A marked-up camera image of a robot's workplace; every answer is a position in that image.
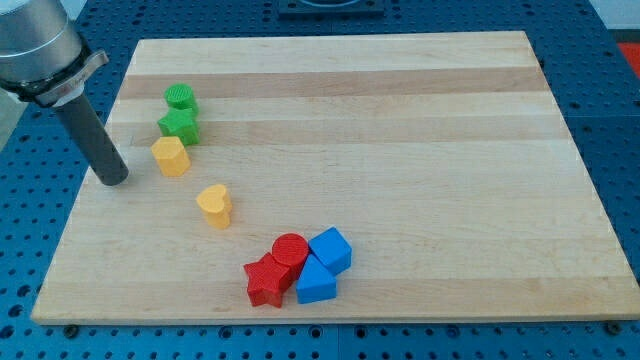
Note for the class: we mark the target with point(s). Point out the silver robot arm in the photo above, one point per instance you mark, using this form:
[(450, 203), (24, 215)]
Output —
[(44, 59)]

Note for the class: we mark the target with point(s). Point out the yellow hexagon block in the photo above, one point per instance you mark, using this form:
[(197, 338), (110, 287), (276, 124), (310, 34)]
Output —
[(170, 156)]

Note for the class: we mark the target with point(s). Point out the blue cube block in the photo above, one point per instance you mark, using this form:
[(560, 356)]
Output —
[(332, 250)]

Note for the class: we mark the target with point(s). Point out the red cylinder block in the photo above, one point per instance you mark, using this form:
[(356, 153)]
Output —
[(291, 250)]

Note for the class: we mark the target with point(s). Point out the wooden board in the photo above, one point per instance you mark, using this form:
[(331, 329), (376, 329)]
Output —
[(442, 158)]

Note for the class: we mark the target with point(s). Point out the blue triangle block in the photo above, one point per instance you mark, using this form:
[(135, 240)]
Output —
[(315, 283)]

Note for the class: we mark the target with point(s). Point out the yellow heart block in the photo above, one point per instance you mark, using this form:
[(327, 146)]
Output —
[(215, 205)]

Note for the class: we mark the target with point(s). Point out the red star block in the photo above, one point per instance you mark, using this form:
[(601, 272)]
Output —
[(268, 280)]

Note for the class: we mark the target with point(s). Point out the green star block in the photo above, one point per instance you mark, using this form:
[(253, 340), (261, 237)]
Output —
[(180, 123)]

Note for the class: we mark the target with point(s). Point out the green cylinder block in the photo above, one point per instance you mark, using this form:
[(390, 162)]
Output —
[(181, 96)]

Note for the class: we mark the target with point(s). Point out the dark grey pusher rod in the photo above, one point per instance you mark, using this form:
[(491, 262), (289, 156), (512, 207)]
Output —
[(88, 133)]

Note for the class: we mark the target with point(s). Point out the red object at edge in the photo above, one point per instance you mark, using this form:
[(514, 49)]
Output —
[(631, 52)]

